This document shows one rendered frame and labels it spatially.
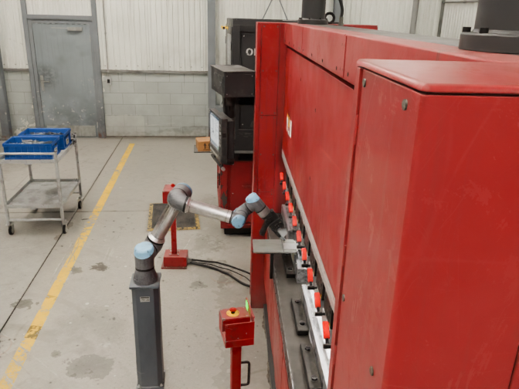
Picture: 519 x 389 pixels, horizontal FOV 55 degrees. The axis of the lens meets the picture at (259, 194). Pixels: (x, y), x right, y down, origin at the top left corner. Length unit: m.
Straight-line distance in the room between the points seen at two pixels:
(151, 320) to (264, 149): 1.49
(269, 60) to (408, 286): 3.25
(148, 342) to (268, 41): 2.18
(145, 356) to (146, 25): 7.42
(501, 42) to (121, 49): 9.31
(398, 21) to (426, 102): 10.15
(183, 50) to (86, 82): 1.91
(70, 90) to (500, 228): 9.92
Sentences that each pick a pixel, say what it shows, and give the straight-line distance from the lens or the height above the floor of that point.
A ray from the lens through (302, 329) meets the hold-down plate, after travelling 2.55.
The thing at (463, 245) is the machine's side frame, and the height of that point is 2.15.
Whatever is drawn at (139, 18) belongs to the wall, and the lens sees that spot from 9.94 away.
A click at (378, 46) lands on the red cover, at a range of 1.31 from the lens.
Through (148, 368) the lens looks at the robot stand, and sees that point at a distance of 3.52.
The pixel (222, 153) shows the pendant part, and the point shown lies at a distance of 3.91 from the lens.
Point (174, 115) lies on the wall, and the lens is 10.09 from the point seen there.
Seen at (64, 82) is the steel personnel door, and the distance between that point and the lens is 10.26.
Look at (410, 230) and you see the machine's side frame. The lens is 0.48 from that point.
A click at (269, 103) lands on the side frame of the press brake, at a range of 3.73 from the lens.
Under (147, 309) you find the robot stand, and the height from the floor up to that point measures 0.61.
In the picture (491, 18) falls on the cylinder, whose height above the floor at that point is 2.35.
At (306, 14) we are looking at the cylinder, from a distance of 3.39.
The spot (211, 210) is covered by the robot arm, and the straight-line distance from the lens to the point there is 2.89.
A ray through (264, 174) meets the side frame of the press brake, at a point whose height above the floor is 1.20.
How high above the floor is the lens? 2.35
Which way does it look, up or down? 20 degrees down
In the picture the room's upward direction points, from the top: 2 degrees clockwise
